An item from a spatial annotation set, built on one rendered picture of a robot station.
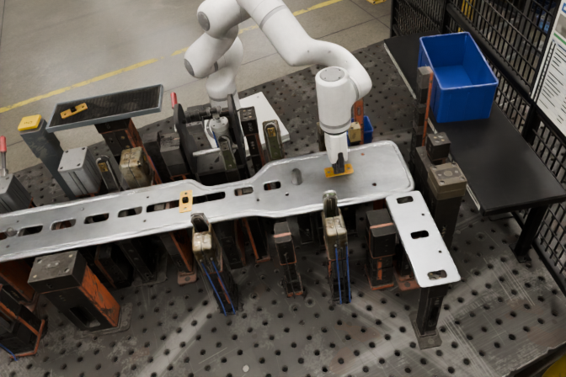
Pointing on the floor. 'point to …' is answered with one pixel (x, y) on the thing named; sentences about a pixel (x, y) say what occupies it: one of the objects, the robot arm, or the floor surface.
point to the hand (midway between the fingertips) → (338, 165)
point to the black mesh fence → (449, 10)
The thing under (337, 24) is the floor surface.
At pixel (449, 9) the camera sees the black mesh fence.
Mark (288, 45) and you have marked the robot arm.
